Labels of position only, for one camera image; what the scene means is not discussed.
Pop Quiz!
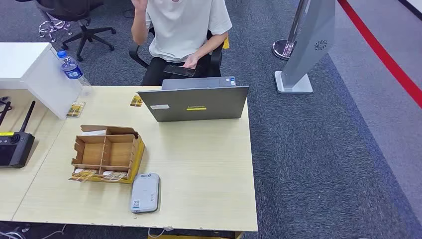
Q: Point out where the person's right hand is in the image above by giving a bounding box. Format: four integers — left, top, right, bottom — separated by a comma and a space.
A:
131, 0, 149, 13

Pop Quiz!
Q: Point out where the person's left hand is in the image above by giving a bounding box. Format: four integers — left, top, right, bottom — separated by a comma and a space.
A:
182, 53, 201, 70

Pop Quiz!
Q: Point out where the black smartphone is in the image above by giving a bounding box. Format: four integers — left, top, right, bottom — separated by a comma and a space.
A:
163, 64, 197, 79

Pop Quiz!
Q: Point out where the person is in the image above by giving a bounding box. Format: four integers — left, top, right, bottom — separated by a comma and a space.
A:
130, 0, 233, 87

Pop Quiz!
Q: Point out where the yellow printed room key card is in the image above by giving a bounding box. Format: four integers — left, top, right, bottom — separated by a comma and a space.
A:
70, 169, 98, 182
101, 171, 128, 182
66, 101, 87, 119

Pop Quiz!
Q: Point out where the black office armchair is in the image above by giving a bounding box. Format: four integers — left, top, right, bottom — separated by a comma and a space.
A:
128, 27, 225, 79

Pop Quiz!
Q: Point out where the grey laptop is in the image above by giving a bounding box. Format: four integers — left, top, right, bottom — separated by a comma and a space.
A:
137, 76, 250, 123

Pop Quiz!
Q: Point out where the black swivel chair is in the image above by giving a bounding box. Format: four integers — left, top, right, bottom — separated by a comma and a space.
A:
14, 0, 116, 62

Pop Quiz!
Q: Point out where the chrome chair base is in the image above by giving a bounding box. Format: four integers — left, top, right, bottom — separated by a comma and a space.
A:
38, 18, 73, 43

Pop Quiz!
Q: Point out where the clear water bottle blue cap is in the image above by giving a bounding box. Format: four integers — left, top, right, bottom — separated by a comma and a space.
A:
56, 49, 93, 97

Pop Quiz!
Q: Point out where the white paper slip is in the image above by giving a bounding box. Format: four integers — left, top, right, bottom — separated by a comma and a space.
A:
81, 129, 107, 137

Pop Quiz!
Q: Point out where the grey kiosk stand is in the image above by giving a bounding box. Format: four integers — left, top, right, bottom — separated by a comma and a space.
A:
274, 0, 336, 95

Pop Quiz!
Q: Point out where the white cabinet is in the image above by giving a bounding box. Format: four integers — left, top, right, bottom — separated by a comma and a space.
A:
0, 42, 84, 120

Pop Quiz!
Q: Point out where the wooden desk organizer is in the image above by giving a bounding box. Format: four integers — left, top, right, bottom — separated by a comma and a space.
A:
68, 124, 146, 185

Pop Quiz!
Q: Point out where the black remote controller with antennas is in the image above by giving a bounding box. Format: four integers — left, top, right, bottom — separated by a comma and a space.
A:
0, 100, 36, 169

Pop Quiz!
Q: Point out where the chrome stanchion post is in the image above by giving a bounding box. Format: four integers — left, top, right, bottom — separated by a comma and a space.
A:
272, 0, 311, 61

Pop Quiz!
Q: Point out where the yellow desk frame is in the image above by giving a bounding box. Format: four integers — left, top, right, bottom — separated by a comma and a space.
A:
148, 232, 244, 239

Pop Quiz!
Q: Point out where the white cable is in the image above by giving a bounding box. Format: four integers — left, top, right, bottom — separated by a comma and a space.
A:
0, 224, 68, 239
147, 228, 166, 239

